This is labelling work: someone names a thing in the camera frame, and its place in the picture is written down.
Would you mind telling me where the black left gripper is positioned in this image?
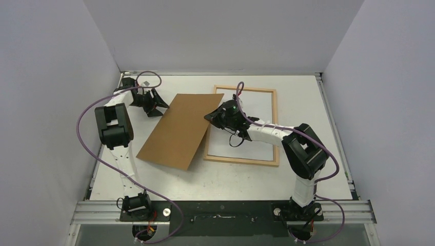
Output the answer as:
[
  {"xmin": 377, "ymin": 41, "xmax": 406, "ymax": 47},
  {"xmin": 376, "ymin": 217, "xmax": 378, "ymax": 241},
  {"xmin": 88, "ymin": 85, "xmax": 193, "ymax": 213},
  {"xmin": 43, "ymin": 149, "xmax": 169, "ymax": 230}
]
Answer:
[{"xmin": 131, "ymin": 89, "xmax": 169, "ymax": 117}]

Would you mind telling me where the brown cardboard backing board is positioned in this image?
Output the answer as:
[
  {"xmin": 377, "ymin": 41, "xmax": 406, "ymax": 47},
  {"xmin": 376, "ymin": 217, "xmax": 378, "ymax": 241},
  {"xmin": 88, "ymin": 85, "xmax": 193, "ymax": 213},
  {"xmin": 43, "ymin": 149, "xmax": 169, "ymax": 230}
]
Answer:
[{"xmin": 136, "ymin": 94, "xmax": 224, "ymax": 171}]

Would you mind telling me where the light wooden picture frame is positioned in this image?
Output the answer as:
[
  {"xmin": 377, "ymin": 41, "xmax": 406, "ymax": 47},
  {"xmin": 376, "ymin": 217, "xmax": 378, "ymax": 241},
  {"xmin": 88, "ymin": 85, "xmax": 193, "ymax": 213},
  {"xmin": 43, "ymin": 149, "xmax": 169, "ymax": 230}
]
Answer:
[{"xmin": 204, "ymin": 87, "xmax": 284, "ymax": 167}]

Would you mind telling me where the printed colour photo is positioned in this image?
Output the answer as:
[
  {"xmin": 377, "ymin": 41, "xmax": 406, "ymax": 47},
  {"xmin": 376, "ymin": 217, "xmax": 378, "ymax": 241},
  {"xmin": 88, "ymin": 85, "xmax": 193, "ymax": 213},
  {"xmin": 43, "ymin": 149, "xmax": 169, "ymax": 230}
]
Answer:
[{"xmin": 207, "ymin": 89, "xmax": 274, "ymax": 161}]

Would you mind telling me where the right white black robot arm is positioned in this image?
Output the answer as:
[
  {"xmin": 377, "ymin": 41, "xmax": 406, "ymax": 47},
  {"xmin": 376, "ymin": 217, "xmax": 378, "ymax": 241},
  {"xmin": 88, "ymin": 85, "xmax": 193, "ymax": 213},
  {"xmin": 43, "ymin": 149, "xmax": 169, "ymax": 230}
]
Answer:
[{"xmin": 204, "ymin": 99, "xmax": 328, "ymax": 222}]

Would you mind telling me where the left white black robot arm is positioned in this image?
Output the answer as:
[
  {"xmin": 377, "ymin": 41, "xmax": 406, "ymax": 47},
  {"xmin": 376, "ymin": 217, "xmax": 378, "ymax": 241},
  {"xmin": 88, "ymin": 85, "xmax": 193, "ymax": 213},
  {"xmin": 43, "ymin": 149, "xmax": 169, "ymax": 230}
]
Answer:
[{"xmin": 94, "ymin": 77, "xmax": 169, "ymax": 221}]

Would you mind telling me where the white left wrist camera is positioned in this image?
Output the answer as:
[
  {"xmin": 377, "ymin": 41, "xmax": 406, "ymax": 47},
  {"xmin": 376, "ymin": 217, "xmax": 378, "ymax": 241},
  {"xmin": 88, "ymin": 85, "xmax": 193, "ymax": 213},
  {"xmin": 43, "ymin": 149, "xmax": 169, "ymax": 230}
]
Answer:
[{"xmin": 143, "ymin": 80, "xmax": 152, "ymax": 87}]

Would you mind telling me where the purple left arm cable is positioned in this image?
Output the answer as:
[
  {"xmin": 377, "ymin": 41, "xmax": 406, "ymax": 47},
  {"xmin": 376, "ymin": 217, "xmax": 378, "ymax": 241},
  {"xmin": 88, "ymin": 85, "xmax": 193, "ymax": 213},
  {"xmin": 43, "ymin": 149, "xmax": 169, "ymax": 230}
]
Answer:
[{"xmin": 75, "ymin": 70, "xmax": 185, "ymax": 245}]

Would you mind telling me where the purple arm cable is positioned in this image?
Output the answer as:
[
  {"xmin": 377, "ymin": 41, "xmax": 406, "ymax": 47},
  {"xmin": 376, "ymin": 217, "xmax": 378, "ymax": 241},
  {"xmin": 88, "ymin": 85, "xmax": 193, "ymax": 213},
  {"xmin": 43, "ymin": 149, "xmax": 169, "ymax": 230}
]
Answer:
[
  {"xmin": 75, "ymin": 70, "xmax": 185, "ymax": 245},
  {"xmin": 235, "ymin": 81, "xmax": 346, "ymax": 244}
]

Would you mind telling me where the front aluminium black mounting rail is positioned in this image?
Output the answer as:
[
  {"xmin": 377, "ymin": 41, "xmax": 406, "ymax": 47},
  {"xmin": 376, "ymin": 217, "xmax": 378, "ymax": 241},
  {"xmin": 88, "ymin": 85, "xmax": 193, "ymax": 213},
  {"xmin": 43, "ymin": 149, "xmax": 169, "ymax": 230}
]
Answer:
[{"xmin": 66, "ymin": 200, "xmax": 380, "ymax": 245}]

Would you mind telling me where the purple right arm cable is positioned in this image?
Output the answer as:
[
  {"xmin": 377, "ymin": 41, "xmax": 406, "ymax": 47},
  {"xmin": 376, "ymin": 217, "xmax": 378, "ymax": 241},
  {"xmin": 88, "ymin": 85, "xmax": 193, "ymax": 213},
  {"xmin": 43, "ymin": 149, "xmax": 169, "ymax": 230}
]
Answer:
[{"xmin": 235, "ymin": 81, "xmax": 346, "ymax": 244}]

